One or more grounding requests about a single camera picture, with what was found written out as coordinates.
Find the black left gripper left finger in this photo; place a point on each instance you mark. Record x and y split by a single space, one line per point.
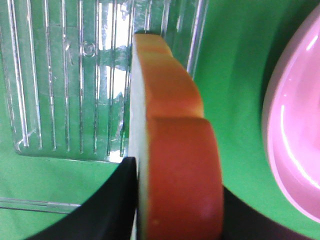
107 215

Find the pink plate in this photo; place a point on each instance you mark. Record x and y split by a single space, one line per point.
291 119

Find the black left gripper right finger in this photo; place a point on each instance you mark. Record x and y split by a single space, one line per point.
244 222

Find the clear left plastic container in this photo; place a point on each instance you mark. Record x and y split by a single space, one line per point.
65 74

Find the bread slice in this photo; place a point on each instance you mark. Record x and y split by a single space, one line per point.
180 190

